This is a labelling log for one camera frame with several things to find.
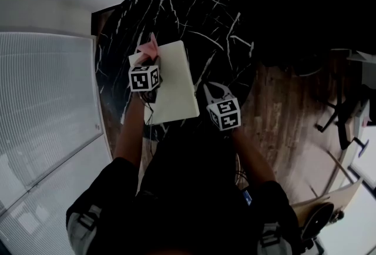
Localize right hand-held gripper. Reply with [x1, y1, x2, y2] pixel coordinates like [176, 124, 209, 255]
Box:
[202, 82, 242, 132]

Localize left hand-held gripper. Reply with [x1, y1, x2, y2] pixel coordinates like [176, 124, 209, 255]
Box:
[127, 55, 163, 93]

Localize pink cloth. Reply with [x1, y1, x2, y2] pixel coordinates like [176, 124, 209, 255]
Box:
[136, 32, 161, 65]

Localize cream rectangular board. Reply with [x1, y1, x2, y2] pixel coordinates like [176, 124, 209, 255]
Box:
[128, 39, 200, 125]

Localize person's left forearm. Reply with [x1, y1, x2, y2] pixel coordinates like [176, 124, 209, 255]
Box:
[113, 92, 147, 166]

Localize person's right forearm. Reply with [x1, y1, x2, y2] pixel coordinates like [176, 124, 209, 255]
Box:
[231, 129, 278, 187]

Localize black office chair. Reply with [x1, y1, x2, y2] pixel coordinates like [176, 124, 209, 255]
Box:
[243, 0, 376, 72]

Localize small blue device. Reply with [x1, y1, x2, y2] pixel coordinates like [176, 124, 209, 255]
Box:
[242, 189, 253, 207]

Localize person's black clothing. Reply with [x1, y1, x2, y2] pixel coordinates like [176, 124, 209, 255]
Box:
[66, 127, 303, 255]

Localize white window blinds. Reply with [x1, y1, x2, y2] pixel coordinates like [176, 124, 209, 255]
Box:
[0, 31, 103, 255]

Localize black metal legs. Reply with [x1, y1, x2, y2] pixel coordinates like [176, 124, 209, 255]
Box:
[315, 92, 353, 150]

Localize white box with pink patch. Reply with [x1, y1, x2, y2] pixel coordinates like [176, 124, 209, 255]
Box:
[345, 98, 371, 145]

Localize light wooden board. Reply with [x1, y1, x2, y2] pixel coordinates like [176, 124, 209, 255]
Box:
[289, 177, 365, 219]

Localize white desk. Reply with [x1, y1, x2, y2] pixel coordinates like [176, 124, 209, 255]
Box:
[346, 49, 376, 96]

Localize black round disc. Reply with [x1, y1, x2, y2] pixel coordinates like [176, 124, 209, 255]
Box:
[301, 202, 344, 244]

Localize black cables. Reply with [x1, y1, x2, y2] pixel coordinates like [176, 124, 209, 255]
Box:
[233, 153, 250, 190]

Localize grey harness strap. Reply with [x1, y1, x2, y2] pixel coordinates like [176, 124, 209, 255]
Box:
[66, 203, 102, 255]
[258, 221, 290, 255]

